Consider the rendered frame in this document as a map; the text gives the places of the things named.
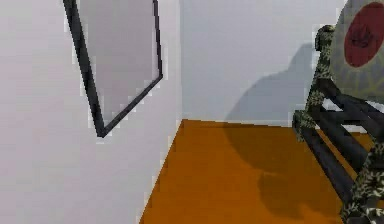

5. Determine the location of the grey cushion with red circle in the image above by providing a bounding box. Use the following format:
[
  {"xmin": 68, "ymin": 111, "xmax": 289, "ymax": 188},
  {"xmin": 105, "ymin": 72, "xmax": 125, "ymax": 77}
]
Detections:
[{"xmin": 329, "ymin": 0, "xmax": 384, "ymax": 105}]

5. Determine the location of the black framed wall mirror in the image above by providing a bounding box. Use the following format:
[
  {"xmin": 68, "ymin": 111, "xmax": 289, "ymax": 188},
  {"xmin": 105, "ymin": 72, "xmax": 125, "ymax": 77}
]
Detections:
[{"xmin": 62, "ymin": 0, "xmax": 164, "ymax": 139}]

